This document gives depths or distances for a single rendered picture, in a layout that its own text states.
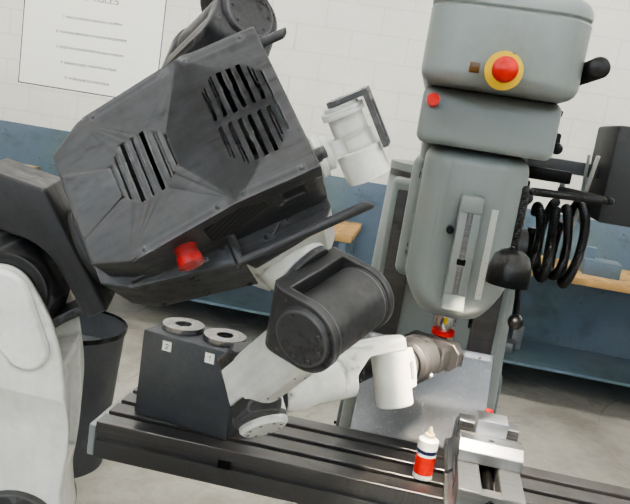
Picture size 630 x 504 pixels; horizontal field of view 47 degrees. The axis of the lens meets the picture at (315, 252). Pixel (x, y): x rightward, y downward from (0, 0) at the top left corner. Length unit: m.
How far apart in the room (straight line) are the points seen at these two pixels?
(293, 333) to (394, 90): 4.83
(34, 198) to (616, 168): 1.19
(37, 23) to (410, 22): 2.99
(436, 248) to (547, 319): 4.53
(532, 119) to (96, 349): 2.20
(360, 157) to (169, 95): 0.29
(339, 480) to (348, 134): 0.74
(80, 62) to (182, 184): 5.51
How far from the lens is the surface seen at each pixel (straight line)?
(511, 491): 1.43
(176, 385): 1.56
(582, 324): 5.92
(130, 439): 1.57
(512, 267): 1.22
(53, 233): 0.97
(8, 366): 1.02
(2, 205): 0.98
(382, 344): 1.24
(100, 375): 3.16
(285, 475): 1.52
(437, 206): 1.35
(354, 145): 1.02
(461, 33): 1.22
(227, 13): 1.03
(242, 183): 0.81
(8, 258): 1.00
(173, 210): 0.83
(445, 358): 1.41
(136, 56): 6.13
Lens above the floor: 1.65
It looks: 11 degrees down
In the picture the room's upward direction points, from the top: 9 degrees clockwise
